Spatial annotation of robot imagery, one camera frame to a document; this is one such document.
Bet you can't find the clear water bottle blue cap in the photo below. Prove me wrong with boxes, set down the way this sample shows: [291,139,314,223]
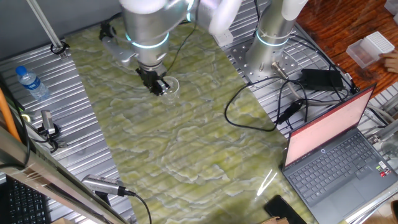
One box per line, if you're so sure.
[15,65,50,102]

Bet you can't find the grey laptop with pink screen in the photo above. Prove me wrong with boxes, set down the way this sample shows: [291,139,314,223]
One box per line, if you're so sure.
[281,83,398,224]

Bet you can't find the white power strip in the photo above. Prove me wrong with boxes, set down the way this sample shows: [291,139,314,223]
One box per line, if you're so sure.
[213,29,234,48]

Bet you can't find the long silver camera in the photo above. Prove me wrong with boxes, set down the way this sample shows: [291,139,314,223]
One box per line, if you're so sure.
[81,174,136,206]

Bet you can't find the small silver camera on stand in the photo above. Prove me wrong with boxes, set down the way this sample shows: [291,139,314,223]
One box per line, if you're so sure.
[37,110,62,153]

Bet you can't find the black camera cable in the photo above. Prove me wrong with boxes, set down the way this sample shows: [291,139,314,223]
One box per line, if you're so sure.
[124,188,152,224]

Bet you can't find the aluminium frame beam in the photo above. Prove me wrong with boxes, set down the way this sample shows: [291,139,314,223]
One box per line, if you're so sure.
[0,124,130,224]

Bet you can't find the tan cardboard piece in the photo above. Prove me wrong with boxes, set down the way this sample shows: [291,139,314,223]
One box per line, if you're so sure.
[259,216,290,224]

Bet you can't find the black keyboard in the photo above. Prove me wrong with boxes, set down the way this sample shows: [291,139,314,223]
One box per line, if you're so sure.
[0,175,52,224]

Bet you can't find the person's hand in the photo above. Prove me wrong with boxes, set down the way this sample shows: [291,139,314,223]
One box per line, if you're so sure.
[378,51,398,75]

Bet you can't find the orange pole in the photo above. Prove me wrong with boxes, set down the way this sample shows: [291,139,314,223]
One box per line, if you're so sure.
[0,88,21,142]

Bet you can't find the black power adapter brick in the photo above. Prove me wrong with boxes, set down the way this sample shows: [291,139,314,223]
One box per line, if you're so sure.
[300,68,345,91]

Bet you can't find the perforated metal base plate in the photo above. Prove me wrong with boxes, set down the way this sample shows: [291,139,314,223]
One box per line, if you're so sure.
[228,35,307,85]

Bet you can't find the black smartphone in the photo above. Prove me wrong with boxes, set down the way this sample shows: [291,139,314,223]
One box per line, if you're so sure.
[263,195,307,224]

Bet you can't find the black power cable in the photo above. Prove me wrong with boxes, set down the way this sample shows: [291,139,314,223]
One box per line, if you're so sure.
[224,76,308,132]

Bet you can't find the green marble pattern mat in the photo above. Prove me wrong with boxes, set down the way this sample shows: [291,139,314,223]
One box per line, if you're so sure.
[64,15,318,224]

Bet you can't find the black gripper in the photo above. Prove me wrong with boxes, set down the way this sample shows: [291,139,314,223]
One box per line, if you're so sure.
[136,63,171,96]

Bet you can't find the slanted aluminium pole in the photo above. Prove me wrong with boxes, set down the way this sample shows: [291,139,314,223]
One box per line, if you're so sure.
[26,0,68,60]

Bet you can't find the clear box with white grid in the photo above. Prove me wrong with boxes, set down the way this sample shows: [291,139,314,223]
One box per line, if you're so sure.
[346,30,396,69]

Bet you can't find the clear plastic container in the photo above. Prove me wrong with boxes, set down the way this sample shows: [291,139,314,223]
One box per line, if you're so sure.
[384,0,398,16]

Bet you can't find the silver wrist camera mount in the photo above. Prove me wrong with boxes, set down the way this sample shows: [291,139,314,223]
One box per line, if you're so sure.
[99,23,137,68]

